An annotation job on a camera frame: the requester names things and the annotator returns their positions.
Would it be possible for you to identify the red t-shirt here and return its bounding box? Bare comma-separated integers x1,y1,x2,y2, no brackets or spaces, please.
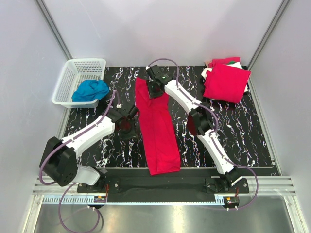
135,78,181,175
203,64,251,103

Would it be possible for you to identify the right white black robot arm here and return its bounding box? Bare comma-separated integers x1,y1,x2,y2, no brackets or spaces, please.
146,65,242,193

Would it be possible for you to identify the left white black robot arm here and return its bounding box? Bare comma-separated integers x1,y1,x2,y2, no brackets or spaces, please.
39,104,139,192

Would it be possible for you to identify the folded red t-shirt on stack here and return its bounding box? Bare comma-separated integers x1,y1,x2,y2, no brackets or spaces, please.
203,64,251,103

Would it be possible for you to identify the stack of folded shirts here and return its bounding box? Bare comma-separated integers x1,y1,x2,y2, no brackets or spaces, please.
201,57,248,81

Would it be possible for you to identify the blue crumpled t-shirt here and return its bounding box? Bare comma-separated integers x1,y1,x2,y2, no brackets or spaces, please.
72,80,109,102

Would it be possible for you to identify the white plastic basket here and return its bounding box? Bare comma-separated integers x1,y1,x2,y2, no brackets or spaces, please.
52,58,106,109

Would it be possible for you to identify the left small controller board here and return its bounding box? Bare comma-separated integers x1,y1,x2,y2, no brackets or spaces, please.
94,196,107,203

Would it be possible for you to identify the small controller board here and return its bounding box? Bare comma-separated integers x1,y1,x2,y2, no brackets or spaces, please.
94,196,107,203
225,196,240,205

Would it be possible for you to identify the black marble pattern mat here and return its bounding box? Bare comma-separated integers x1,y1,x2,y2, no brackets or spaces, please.
63,66,273,168

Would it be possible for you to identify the right small controller board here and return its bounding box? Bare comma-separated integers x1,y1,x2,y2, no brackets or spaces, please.
225,196,240,205

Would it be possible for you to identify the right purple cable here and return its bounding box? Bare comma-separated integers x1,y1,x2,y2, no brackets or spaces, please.
147,57,259,211

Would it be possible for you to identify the purple cable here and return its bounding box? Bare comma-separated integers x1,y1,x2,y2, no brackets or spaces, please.
38,90,122,231
147,57,259,211

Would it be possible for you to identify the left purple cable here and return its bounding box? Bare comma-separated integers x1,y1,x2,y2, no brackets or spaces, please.
38,90,122,231

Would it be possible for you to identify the aluminium front rail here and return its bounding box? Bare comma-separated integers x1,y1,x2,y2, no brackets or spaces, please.
32,176,295,206

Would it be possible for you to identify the left aluminium corner post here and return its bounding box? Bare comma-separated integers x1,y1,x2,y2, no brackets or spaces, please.
35,0,73,60

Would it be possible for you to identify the aluminium corner post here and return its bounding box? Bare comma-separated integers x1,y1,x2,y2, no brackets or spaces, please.
247,0,291,70
35,0,73,60

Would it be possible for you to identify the right aluminium corner post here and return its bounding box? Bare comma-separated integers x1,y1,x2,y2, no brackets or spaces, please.
247,0,291,70

